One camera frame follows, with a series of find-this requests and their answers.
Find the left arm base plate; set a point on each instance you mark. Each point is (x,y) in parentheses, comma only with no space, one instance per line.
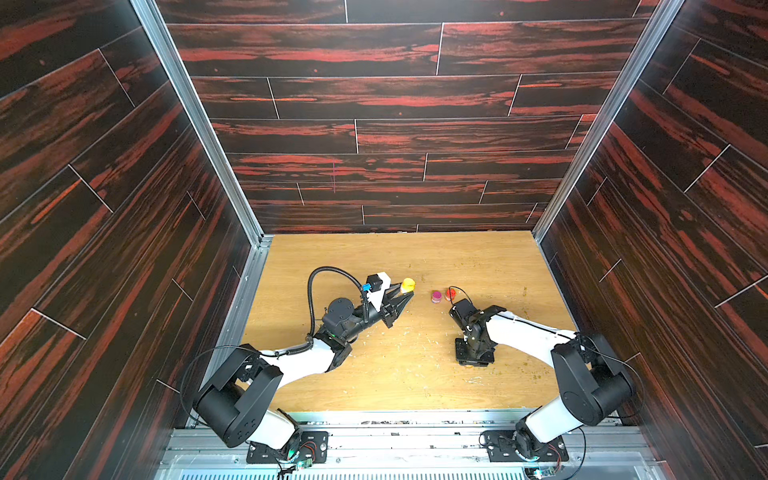
(304,449)

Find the aluminium front rail frame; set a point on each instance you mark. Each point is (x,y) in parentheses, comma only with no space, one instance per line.
(421,444)

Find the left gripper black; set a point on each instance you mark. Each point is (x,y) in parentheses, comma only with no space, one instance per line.
(387,312)

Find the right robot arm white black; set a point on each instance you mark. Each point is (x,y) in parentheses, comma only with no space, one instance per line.
(592,382)

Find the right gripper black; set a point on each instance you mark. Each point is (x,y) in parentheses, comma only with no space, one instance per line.
(474,354)

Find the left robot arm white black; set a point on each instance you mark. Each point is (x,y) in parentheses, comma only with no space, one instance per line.
(235,401)

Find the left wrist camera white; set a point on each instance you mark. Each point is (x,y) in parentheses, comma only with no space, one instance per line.
(375,288)

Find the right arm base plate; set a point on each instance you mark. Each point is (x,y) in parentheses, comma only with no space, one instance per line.
(513,446)

